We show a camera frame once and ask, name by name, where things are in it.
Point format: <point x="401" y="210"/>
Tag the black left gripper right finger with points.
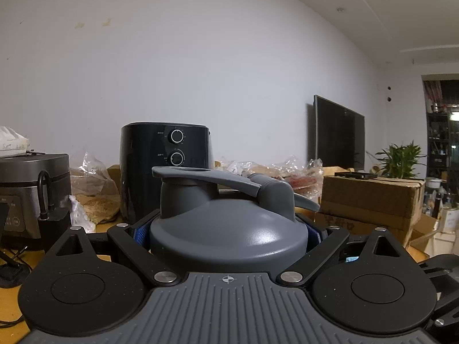
<point x="322" y="250"/>

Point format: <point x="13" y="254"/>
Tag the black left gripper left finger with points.
<point x="130" y="246"/>

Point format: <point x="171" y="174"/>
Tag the grey lidded shaker bottle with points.
<point x="218" y="222"/>

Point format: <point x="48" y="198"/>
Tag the clear plastic bag left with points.
<point x="92" y="186"/>

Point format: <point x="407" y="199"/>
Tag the black air fryer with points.
<point x="145" y="145"/>

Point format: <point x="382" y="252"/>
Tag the brown cardboard box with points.
<point x="361" y="205"/>

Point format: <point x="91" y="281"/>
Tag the clear plastic food bags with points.
<point x="306" y="180"/>

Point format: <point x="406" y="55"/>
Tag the dark grey rice cooker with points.
<point x="22" y="177"/>

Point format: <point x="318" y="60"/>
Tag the white tissue pack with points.
<point x="12" y="143"/>

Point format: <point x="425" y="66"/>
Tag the black flat television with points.
<point x="339" y="135"/>

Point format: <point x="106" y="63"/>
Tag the green potted plant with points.
<point x="397" y="161"/>

